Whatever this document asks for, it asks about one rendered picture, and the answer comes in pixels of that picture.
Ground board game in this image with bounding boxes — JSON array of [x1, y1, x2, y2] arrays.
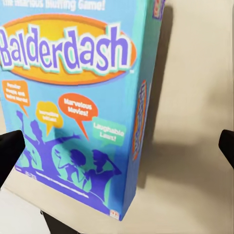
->
[[0, 0, 165, 221]]

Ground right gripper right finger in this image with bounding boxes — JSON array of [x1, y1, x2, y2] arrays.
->
[[218, 130, 234, 169]]

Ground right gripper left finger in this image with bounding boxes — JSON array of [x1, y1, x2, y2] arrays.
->
[[0, 130, 25, 188]]

